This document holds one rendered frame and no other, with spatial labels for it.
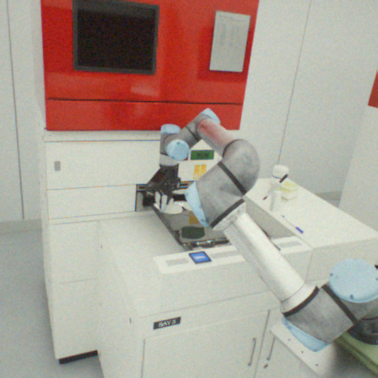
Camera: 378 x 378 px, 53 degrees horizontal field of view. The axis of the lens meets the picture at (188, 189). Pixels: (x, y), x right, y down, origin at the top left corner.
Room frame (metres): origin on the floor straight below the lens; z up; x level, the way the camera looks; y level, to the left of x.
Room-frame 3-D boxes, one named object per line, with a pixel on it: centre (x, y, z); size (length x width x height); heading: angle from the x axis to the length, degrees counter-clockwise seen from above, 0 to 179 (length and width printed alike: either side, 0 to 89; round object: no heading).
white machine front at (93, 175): (1.53, 0.19, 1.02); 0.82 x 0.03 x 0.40; 116
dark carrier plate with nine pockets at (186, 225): (1.42, -0.08, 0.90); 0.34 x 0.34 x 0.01; 26
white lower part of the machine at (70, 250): (1.84, 0.34, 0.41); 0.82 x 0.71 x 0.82; 116
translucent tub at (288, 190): (1.56, -0.43, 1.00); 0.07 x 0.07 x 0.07; 45
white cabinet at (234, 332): (1.36, -0.20, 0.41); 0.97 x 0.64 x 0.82; 116
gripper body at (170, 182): (1.43, 0.09, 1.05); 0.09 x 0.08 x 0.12; 145
